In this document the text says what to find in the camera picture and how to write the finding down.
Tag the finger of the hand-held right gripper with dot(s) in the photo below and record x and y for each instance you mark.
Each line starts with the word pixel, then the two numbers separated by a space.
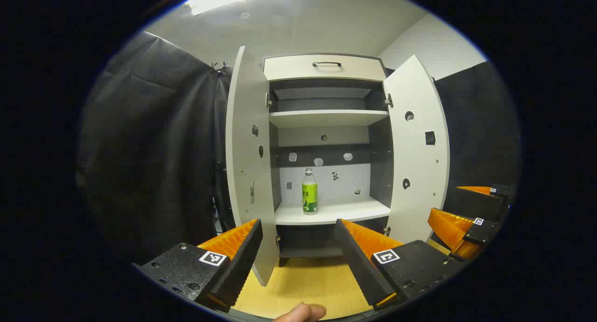
pixel 480 205
pixel 480 231

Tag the green label clear bottle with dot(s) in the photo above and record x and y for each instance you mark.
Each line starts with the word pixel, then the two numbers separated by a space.
pixel 309 193

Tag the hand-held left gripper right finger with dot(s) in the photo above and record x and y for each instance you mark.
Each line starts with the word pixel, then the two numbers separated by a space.
pixel 361 266

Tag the white cabinet drawer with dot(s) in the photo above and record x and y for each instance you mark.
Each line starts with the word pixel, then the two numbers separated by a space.
pixel 289 70

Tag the white cabinet with grey interior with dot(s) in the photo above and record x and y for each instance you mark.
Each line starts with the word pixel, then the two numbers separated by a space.
pixel 326 119

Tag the black backdrop cloth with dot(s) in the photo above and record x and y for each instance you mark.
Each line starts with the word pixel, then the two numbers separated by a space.
pixel 149 149

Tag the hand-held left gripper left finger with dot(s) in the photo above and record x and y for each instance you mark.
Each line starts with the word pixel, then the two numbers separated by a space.
pixel 242 266

